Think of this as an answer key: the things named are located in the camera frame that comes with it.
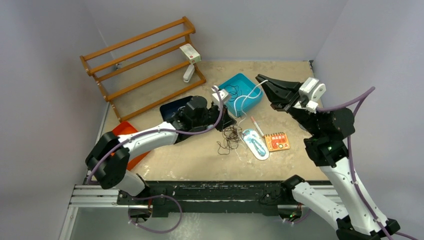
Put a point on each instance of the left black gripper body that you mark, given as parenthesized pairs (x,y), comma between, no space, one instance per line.
(209,117)

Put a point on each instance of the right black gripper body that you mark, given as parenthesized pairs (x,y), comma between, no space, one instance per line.
(291,102)

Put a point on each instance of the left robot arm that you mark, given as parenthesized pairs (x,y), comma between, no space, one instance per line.
(109,157)

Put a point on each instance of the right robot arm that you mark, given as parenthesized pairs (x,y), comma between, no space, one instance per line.
(357,217)

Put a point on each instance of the dark blue square tray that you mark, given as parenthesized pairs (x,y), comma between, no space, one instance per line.
(173,110)

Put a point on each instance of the teal square tray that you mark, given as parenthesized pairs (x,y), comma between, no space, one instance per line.
(244,94)

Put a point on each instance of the orange white pen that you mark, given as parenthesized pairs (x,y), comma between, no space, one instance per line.
(257,127)

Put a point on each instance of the orange small notebook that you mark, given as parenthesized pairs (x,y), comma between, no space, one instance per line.
(277,142)

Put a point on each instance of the toothbrush blister pack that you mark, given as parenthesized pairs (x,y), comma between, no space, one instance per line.
(255,143)

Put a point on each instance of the white cardboard box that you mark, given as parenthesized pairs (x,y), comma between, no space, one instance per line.
(190,53)

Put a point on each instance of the orange square tray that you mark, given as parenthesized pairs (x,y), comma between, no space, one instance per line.
(125,128)

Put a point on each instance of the wooden shelf rack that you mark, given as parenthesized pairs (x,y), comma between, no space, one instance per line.
(144,71)

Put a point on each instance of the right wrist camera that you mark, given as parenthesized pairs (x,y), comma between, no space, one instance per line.
(309,94)

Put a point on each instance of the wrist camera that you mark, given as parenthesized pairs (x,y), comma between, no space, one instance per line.
(309,94)
(219,96)

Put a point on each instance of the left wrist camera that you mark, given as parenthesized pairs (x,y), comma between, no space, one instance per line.
(219,96)

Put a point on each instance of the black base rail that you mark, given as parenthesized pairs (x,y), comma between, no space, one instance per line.
(266,197)

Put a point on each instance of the aluminium frame rails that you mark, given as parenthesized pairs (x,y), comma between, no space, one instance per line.
(83,197)

